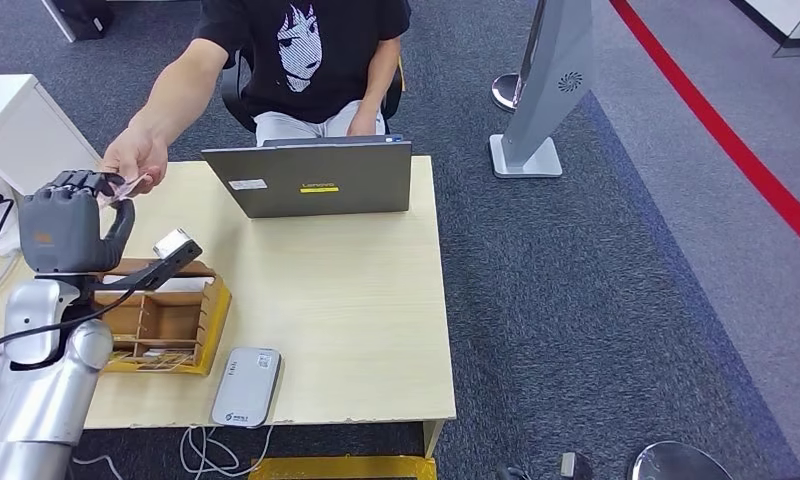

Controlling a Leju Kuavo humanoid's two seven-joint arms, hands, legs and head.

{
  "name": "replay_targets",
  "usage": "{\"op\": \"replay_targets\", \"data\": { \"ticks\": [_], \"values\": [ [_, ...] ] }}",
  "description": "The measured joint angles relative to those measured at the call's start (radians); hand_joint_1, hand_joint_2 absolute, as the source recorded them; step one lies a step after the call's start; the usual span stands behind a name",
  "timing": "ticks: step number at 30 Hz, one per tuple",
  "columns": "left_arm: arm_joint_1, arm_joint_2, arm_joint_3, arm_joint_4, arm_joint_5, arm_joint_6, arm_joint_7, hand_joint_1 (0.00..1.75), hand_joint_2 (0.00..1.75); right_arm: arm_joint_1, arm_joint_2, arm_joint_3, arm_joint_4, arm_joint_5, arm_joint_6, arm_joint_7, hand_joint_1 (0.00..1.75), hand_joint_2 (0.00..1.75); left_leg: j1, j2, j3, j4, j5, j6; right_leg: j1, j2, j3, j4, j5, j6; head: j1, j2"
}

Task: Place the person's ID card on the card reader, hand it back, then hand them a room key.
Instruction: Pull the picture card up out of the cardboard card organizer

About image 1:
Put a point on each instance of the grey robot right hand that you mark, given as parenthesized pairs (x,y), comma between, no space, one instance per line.
(512,474)

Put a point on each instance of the person's right hand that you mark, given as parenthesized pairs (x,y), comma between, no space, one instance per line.
(135,152)

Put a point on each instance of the person's left hand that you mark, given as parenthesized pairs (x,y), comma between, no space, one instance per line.
(365,126)

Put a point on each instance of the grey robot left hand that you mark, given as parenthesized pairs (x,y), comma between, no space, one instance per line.
(62,232)

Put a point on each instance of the white ID card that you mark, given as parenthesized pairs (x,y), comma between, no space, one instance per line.
(118,192)

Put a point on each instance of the patterned room key card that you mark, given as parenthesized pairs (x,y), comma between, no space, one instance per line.
(168,361)

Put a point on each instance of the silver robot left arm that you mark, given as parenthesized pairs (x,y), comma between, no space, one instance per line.
(36,397)

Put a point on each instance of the person's right forearm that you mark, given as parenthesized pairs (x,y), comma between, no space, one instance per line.
(178,96)

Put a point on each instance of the person's left forearm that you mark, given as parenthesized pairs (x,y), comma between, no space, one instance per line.
(381,76)

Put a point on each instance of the white card stack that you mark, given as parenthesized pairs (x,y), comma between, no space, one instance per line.
(181,286)
(122,279)

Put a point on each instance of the person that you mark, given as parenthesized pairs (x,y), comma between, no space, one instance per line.
(320,60)

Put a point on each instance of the grey card reader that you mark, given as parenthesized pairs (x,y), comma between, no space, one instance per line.
(246,389)

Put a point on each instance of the white power adapter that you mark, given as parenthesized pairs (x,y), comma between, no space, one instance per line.
(6,238)

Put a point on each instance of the grey laptop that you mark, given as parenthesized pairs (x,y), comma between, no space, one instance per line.
(317,179)

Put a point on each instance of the table leg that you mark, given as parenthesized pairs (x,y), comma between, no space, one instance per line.
(432,437)

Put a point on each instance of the black office chair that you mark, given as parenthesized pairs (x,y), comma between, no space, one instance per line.
(236,99)

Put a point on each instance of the white cabinet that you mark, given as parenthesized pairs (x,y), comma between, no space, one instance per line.
(16,126)

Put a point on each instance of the wooden compartment organizer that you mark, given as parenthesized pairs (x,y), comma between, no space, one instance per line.
(168,318)

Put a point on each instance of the black bag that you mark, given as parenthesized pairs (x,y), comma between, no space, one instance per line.
(85,16)

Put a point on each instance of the chrome round base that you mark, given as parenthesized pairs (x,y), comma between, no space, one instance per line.
(675,464)

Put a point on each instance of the yellow box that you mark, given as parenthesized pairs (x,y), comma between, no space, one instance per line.
(344,468)

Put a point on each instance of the yellow organizer base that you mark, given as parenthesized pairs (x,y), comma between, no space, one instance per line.
(218,324)

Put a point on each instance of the grey kiosk stand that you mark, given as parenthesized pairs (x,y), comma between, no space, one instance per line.
(547,86)

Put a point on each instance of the white counter furniture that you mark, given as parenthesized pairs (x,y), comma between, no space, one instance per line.
(784,18)

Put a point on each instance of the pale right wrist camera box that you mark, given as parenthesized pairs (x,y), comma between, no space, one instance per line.
(567,465)

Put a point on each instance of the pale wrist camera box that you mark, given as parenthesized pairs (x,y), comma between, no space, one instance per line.
(171,242)
(567,465)

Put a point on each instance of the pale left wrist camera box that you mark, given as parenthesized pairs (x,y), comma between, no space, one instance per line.
(171,242)

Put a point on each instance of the black camera bracket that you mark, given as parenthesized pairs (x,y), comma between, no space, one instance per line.
(155,272)

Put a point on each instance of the chrome stanchion post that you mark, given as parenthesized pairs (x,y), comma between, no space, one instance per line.
(504,93)

